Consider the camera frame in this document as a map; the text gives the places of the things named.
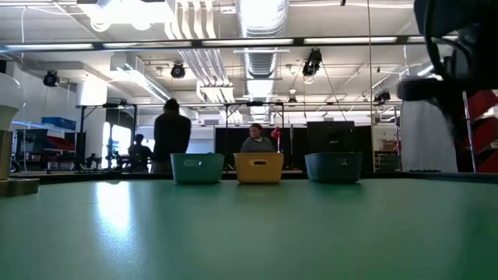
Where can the silver air duct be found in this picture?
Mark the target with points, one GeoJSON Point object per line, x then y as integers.
{"type": "Point", "coordinates": [261, 62]}

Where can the white cloth panel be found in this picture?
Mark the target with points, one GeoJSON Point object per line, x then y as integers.
{"type": "Point", "coordinates": [428, 136]}

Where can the green table mat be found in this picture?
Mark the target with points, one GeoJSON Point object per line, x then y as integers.
{"type": "Point", "coordinates": [249, 241]}

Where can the black partition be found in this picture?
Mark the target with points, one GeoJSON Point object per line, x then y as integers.
{"type": "Point", "coordinates": [295, 140]}

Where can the red object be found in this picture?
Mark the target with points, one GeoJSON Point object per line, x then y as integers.
{"type": "Point", "coordinates": [276, 134]}

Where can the metal pole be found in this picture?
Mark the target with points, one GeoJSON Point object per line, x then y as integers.
{"type": "Point", "coordinates": [470, 151]}

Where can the overhead light bar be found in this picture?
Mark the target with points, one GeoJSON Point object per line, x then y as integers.
{"type": "Point", "coordinates": [249, 41]}

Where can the white bulb brass lamp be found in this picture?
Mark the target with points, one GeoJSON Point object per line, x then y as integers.
{"type": "Point", "coordinates": [5, 155]}

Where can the orange plastic bin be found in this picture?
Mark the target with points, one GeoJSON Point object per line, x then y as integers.
{"type": "Point", "coordinates": [258, 173]}

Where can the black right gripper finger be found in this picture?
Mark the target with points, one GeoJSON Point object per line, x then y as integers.
{"type": "Point", "coordinates": [420, 89]}

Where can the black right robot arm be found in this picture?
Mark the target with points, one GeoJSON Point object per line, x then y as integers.
{"type": "Point", "coordinates": [482, 23]}

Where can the red shelving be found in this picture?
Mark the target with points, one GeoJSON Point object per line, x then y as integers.
{"type": "Point", "coordinates": [486, 144]}

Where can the white ceiling pipes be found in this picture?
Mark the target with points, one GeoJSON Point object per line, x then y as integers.
{"type": "Point", "coordinates": [202, 58]}

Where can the person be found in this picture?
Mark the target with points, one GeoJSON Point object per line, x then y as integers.
{"type": "Point", "coordinates": [139, 153]}
{"type": "Point", "coordinates": [257, 144]}
{"type": "Point", "coordinates": [171, 132]}

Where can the teal plastic bin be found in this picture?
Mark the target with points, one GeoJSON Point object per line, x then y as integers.
{"type": "Point", "coordinates": [196, 169]}

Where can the black screen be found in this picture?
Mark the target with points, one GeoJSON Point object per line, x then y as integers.
{"type": "Point", "coordinates": [330, 136]}

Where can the black hanging camera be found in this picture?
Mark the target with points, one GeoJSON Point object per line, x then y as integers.
{"type": "Point", "coordinates": [382, 97]}
{"type": "Point", "coordinates": [311, 66]}
{"type": "Point", "coordinates": [178, 71]}
{"type": "Point", "coordinates": [51, 79]}

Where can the blue storage box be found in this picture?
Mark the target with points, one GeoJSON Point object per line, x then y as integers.
{"type": "Point", "coordinates": [58, 123]}

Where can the slate blue plastic bin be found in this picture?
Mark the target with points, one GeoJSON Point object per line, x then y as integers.
{"type": "Point", "coordinates": [332, 169]}

